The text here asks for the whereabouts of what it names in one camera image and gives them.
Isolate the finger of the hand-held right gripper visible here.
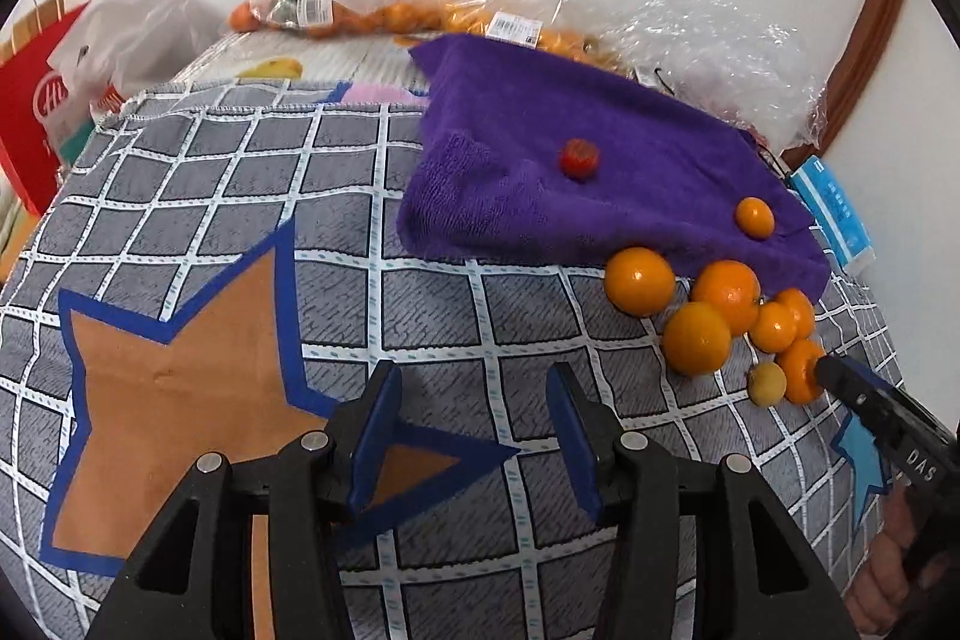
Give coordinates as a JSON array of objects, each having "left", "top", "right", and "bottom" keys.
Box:
[
  {"left": 836, "top": 359, "right": 908, "bottom": 399},
  {"left": 816, "top": 356, "right": 942, "bottom": 453}
]

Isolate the large orange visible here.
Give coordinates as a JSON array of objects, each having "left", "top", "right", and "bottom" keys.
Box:
[
  {"left": 604, "top": 246, "right": 677, "bottom": 316},
  {"left": 690, "top": 260, "right": 764, "bottom": 337},
  {"left": 662, "top": 301, "right": 733, "bottom": 377}
]

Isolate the small yellow fruit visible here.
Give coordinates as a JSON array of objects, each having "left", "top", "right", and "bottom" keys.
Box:
[{"left": 748, "top": 361, "right": 788, "bottom": 407}]

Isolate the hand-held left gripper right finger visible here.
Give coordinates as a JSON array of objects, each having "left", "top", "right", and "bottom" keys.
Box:
[{"left": 546, "top": 362, "right": 860, "bottom": 640}]

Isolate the blue tissue pack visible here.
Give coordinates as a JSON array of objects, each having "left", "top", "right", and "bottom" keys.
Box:
[{"left": 791, "top": 155, "right": 877, "bottom": 272}]

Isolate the red cherry tomato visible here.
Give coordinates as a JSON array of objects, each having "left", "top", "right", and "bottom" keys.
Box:
[{"left": 560, "top": 139, "right": 601, "bottom": 182}]

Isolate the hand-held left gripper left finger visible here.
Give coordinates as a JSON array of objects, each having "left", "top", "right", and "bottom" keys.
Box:
[{"left": 88, "top": 359, "right": 406, "bottom": 640}]

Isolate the red paper bag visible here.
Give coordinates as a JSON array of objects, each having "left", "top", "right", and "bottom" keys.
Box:
[{"left": 0, "top": 0, "right": 95, "bottom": 217}]

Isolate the brown wooden door frame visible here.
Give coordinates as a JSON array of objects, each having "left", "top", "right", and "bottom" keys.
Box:
[{"left": 821, "top": 0, "right": 912, "bottom": 154}]

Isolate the medium orange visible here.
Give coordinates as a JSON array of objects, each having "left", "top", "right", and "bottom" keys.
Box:
[
  {"left": 776, "top": 338, "right": 827, "bottom": 405},
  {"left": 748, "top": 302, "right": 799, "bottom": 354},
  {"left": 772, "top": 287, "right": 816, "bottom": 341}
]

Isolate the person's right hand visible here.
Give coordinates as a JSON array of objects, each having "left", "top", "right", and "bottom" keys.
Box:
[{"left": 847, "top": 481, "right": 927, "bottom": 635}]

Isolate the small orange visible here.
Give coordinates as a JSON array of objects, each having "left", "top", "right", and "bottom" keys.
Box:
[{"left": 735, "top": 197, "right": 776, "bottom": 240}]

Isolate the grey checked star blanket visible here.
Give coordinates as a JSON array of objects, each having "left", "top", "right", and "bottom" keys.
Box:
[{"left": 0, "top": 81, "right": 912, "bottom": 640}]

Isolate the white patterned sheet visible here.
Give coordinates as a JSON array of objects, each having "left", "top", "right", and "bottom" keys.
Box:
[{"left": 169, "top": 31, "right": 432, "bottom": 105}]

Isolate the crinkled clear plastic bag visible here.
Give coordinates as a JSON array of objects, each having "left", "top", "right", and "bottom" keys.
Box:
[{"left": 622, "top": 2, "right": 830, "bottom": 150}]

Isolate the white plastic bag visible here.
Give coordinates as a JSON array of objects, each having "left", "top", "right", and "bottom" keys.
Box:
[{"left": 49, "top": 0, "right": 222, "bottom": 120}]

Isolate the purple towel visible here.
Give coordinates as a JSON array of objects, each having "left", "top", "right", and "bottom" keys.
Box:
[{"left": 396, "top": 32, "right": 832, "bottom": 304}]

